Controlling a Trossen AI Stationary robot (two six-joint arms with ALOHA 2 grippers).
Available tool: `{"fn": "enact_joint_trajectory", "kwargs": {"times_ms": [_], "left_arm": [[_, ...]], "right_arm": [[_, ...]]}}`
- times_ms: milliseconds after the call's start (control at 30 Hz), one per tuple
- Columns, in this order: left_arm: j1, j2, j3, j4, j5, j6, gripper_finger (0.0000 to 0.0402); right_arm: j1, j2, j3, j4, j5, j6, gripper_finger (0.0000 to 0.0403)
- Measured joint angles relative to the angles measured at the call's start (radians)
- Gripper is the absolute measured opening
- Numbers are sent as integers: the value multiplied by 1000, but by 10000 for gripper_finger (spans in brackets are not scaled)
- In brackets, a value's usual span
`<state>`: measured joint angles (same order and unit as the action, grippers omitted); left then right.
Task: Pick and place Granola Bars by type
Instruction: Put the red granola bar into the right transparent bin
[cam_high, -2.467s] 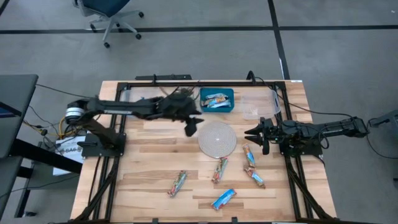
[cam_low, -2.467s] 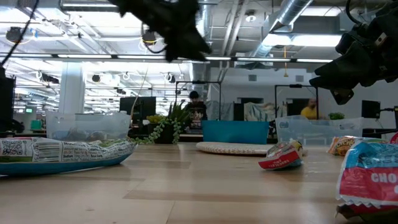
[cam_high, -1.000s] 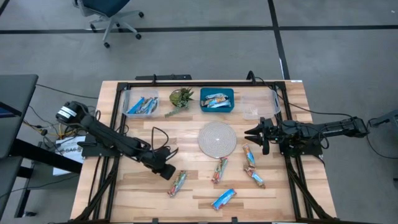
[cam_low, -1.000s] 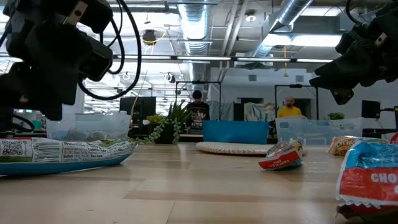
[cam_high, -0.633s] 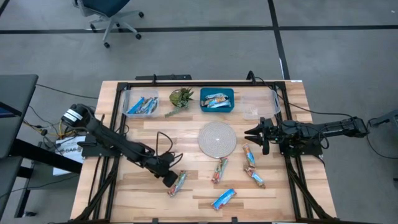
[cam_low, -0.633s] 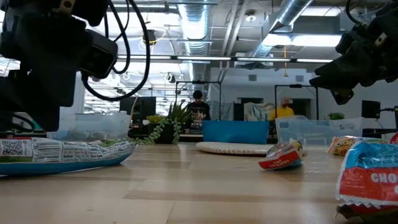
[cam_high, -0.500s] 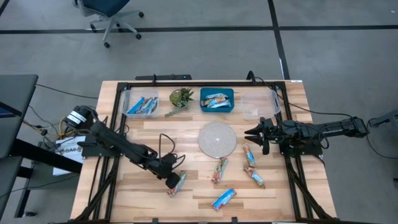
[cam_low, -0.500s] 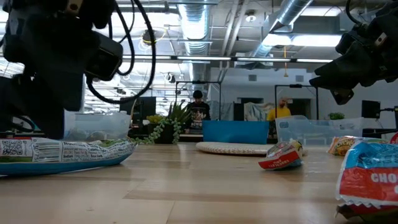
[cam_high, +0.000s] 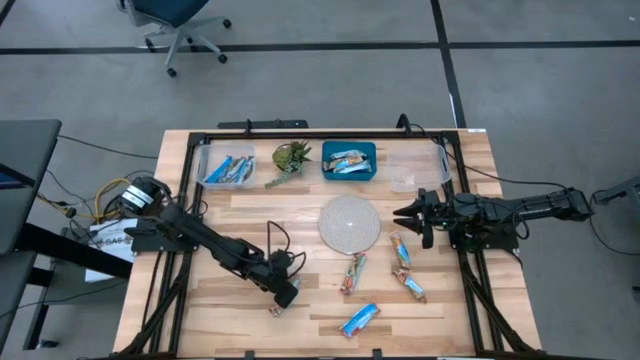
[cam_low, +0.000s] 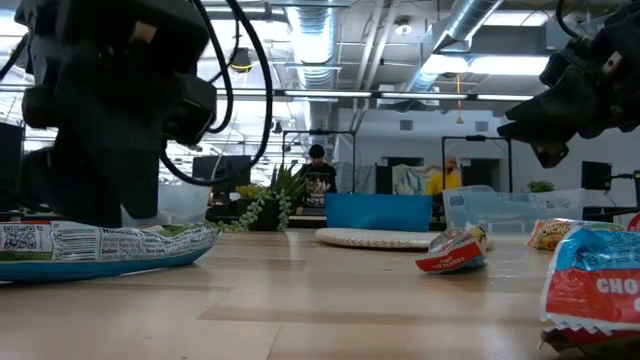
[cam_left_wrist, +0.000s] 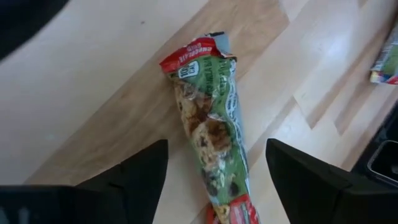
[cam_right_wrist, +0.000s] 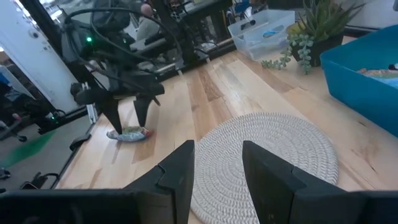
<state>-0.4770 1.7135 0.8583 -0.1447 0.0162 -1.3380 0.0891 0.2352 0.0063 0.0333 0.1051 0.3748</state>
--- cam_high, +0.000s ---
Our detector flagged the red chocolate chip granola bar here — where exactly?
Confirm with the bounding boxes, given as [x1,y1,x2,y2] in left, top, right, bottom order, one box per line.
[339,301,382,340]
[339,251,368,296]

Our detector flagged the potted succulent plant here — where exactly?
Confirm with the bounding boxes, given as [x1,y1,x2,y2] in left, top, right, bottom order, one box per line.
[263,140,314,190]

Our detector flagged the blue wrapper granola bar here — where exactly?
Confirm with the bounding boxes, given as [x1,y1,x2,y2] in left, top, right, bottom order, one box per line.
[203,155,234,185]

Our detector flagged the black metal table frame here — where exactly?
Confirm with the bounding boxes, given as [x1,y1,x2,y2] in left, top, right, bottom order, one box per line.
[112,128,551,360]

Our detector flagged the clear plastic bin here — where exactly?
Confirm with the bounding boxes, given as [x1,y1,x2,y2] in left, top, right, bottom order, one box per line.
[387,143,453,194]
[196,142,260,190]

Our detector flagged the yellow cable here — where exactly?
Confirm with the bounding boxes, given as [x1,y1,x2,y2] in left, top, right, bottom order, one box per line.
[37,177,131,224]

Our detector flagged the green orange Chewy granola bar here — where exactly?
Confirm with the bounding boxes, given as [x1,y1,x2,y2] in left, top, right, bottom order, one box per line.
[388,229,413,270]

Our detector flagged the round woven placemat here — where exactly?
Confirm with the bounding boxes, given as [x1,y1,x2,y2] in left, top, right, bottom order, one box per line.
[317,194,382,256]

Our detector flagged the blue office chair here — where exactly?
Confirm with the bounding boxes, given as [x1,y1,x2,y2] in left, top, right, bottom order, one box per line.
[117,0,234,79]

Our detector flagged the long black cable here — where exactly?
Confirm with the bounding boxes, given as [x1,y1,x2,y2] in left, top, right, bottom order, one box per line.
[397,113,571,191]

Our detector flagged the white paper sheet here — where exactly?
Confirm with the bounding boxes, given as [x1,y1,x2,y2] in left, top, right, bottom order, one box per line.
[84,217,140,284]

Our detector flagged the grey desk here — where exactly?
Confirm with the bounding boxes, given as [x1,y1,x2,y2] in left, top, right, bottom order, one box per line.
[0,118,134,351]

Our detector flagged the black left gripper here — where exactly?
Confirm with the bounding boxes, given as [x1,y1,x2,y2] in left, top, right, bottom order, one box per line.
[249,262,301,309]

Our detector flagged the blue plastic bin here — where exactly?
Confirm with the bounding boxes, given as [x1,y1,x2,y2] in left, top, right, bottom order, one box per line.
[321,140,378,182]

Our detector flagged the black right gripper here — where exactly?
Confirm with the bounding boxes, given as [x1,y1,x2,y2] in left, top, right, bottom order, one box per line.
[393,189,454,250]

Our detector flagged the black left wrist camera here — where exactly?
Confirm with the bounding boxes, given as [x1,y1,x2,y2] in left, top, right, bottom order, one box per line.
[267,248,296,274]

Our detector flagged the black power strip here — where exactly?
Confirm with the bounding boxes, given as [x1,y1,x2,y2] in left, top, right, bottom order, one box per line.
[216,118,310,130]

